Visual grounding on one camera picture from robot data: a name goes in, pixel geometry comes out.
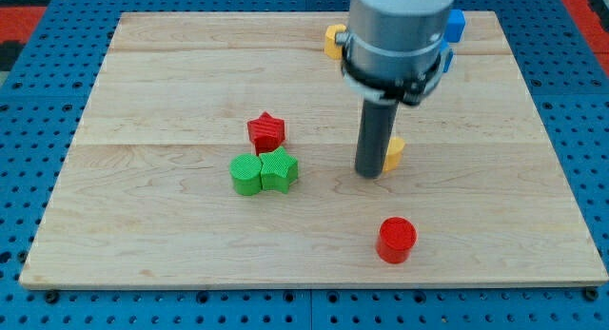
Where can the yellow hexagon block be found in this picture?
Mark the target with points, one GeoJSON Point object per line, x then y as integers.
{"type": "Point", "coordinates": [331, 48]}

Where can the green star block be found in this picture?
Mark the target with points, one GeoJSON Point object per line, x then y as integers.
{"type": "Point", "coordinates": [279, 170]}

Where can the red star block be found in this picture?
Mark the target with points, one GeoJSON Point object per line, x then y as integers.
{"type": "Point", "coordinates": [266, 133]}

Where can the blue cube block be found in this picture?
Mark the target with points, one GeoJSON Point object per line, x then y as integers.
{"type": "Point", "coordinates": [455, 26]}

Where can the green cylinder block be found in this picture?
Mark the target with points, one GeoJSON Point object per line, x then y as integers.
{"type": "Point", "coordinates": [245, 171]}

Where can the light wooden board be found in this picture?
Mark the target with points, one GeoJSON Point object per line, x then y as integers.
{"type": "Point", "coordinates": [145, 199]}

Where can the red cylinder block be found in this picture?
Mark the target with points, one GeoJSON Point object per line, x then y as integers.
{"type": "Point", "coordinates": [396, 238]}

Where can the yellow heart block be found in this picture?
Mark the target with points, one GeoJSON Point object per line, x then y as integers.
{"type": "Point", "coordinates": [394, 153]}

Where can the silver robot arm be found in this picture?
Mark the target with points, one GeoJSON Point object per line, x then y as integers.
{"type": "Point", "coordinates": [392, 48]}

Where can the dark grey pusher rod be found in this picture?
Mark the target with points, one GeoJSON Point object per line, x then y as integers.
{"type": "Point", "coordinates": [375, 129]}

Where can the blue block behind arm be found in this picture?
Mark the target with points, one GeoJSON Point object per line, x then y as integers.
{"type": "Point", "coordinates": [446, 53]}

